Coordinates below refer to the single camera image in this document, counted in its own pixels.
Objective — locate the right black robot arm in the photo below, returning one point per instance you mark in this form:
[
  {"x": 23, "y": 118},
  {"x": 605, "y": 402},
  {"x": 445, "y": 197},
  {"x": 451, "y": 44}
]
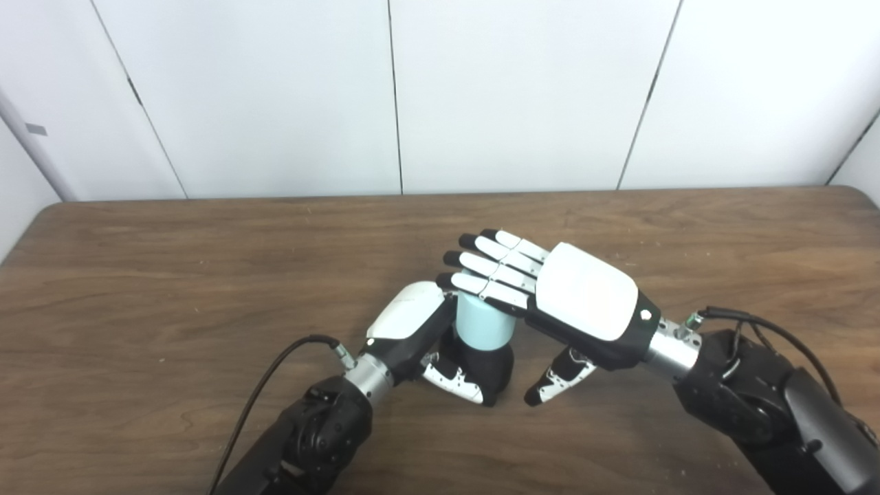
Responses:
[{"x": 777, "y": 412}]

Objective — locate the small grey wall label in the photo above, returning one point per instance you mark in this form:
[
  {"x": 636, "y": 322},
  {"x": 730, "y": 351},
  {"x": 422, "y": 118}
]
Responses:
[{"x": 36, "y": 129}]

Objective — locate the light blue cylinder cup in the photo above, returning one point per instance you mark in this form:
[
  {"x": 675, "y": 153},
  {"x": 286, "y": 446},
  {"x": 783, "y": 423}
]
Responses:
[{"x": 485, "y": 326}]

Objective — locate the white wall corner trim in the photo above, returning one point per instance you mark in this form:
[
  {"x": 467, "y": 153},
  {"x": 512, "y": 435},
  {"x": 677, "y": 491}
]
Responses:
[{"x": 31, "y": 144}]

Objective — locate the black funnel-shaped nozzle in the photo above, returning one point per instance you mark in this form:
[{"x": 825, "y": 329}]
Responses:
[{"x": 491, "y": 371}]

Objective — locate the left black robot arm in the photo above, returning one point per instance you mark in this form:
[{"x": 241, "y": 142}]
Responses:
[{"x": 309, "y": 433}]

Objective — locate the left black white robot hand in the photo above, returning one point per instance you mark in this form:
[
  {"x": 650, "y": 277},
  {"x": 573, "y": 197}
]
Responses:
[{"x": 409, "y": 316}]

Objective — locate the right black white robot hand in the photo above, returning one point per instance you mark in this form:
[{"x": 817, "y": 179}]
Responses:
[{"x": 591, "y": 302}]

